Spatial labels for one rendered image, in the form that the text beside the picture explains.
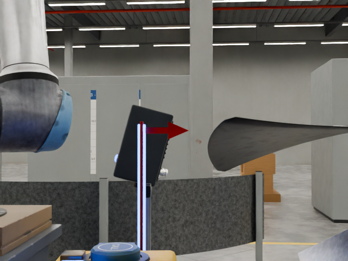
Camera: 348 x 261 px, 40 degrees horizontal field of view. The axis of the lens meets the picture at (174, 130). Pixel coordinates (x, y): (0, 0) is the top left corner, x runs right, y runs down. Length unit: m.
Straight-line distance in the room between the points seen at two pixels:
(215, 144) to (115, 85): 6.27
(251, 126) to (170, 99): 6.21
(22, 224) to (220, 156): 0.34
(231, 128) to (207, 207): 2.08
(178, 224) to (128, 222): 0.28
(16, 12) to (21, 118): 0.21
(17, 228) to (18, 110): 0.20
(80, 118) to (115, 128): 0.52
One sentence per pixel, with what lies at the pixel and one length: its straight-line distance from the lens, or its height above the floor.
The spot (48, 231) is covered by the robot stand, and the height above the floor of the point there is 1.00.
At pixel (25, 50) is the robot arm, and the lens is 0.91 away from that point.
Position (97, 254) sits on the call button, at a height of 1.08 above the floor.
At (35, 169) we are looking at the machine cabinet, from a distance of 7.21.
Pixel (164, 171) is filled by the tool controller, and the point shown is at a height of 1.08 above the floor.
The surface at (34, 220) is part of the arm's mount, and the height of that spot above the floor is 1.03.
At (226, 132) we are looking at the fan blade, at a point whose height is 1.18.
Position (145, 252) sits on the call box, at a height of 1.07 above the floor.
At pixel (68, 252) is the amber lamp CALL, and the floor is 1.08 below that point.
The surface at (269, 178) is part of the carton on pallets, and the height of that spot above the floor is 0.42.
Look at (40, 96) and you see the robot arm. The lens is 0.87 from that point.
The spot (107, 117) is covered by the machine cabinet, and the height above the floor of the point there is 1.46.
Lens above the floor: 1.17
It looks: 1 degrees up
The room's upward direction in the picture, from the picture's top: straight up
